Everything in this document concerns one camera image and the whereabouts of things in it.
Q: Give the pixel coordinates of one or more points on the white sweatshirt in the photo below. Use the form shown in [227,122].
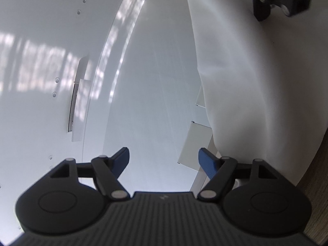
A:
[256,82]

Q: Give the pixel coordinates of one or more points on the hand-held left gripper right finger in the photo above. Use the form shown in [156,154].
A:
[206,161]

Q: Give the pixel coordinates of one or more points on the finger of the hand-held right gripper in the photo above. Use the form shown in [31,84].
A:
[261,2]

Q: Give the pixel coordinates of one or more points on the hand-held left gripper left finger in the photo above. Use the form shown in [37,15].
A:
[121,158]

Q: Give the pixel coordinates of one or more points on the ceiling air vent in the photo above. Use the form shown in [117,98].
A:
[79,107]

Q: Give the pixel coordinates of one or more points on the white chair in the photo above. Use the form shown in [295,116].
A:
[194,143]
[201,100]

